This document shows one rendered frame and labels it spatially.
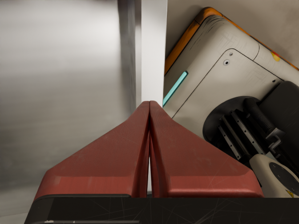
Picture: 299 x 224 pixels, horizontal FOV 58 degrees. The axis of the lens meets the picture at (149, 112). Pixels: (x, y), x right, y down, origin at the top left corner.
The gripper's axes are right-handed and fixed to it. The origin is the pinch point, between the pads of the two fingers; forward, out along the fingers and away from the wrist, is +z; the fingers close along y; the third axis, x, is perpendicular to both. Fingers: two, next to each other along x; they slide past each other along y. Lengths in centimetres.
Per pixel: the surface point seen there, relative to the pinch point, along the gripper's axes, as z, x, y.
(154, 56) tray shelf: 10.4, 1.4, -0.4
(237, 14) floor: 108, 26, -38
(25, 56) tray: 8.3, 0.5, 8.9
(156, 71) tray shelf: 10.5, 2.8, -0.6
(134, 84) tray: 7.2, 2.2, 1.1
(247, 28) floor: 110, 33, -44
